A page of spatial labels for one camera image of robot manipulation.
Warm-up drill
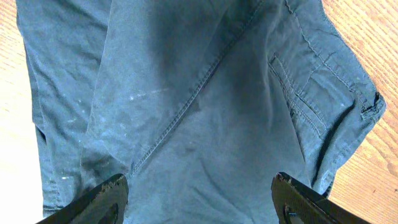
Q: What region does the dark navy garment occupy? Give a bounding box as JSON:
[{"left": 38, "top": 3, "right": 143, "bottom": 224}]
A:
[{"left": 16, "top": 0, "right": 386, "bottom": 223}]

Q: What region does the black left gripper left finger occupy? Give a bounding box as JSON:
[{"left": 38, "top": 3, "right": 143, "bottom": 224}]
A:
[{"left": 38, "top": 174, "right": 129, "bottom": 224}]

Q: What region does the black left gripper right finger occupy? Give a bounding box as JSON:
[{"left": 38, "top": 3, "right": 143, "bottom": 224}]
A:
[{"left": 271, "top": 172, "right": 369, "bottom": 224}]

